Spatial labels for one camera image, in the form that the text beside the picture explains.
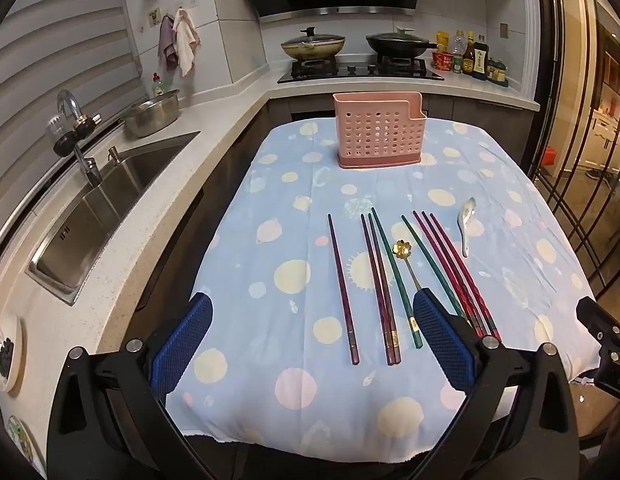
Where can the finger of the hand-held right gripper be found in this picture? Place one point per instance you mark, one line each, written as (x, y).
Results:
(602, 325)

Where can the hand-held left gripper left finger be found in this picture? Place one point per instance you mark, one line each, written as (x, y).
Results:
(182, 345)

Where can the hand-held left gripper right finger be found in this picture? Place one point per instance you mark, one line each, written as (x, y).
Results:
(442, 340)

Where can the green chopstick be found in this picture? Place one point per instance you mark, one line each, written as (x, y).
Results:
(396, 280)
(426, 252)

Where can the gold flower spoon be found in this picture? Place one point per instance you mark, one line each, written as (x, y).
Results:
(403, 250)

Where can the white ceramic spoon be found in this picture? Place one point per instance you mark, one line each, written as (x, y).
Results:
(466, 220)

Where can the pink perforated utensil holder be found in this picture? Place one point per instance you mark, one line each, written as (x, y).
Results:
(377, 132)

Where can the white stone kitchen counter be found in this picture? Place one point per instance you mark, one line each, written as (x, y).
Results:
(140, 250)

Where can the stainless steel sink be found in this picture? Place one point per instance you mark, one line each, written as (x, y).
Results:
(105, 200)

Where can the blue printed tablecloth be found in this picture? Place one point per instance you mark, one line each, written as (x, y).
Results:
(290, 220)

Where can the plate of dark berries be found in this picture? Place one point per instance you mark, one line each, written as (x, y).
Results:
(6, 357)

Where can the patterned plate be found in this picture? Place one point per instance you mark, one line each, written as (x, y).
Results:
(22, 442)

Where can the sink soap pump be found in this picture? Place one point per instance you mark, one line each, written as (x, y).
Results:
(113, 155)

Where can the chrome faucet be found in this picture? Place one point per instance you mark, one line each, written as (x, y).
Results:
(87, 160)

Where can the black grid glass door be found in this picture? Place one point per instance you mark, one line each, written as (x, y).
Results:
(585, 110)

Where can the stainless steel bowl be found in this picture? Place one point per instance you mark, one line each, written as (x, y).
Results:
(152, 115)

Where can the black round sink stoppers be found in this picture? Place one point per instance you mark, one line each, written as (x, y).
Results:
(65, 142)

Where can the green dish soap bottle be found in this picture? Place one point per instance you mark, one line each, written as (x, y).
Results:
(158, 87)

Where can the tray of small jars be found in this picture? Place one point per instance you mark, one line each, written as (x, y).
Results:
(497, 72)

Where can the small green jar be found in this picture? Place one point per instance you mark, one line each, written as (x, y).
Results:
(457, 65)

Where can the red instant noodle bowl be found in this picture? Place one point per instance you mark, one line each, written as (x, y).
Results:
(442, 61)

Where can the black gas stove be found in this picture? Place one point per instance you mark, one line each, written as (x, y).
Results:
(357, 71)

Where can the dark sauce bottle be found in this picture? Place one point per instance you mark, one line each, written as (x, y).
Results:
(481, 60)

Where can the soy sauce bottle yellow cap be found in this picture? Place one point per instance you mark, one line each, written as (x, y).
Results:
(469, 55)

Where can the clear plastic bottle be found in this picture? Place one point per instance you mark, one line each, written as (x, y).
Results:
(458, 42)

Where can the black wok with lid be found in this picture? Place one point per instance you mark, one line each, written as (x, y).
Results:
(397, 44)

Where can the yellow seasoning packet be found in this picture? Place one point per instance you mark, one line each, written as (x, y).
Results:
(442, 40)

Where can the purple hanging towel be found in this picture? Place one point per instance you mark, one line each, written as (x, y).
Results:
(166, 45)

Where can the white hanging towel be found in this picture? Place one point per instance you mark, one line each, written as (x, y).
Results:
(186, 40)

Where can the white window blinds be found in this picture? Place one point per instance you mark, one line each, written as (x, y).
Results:
(50, 60)

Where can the beige wok with lid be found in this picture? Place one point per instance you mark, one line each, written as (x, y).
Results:
(312, 45)

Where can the grey wall switch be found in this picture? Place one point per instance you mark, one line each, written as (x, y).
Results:
(503, 30)

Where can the wall outlet with sticker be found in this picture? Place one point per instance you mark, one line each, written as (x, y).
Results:
(153, 17)

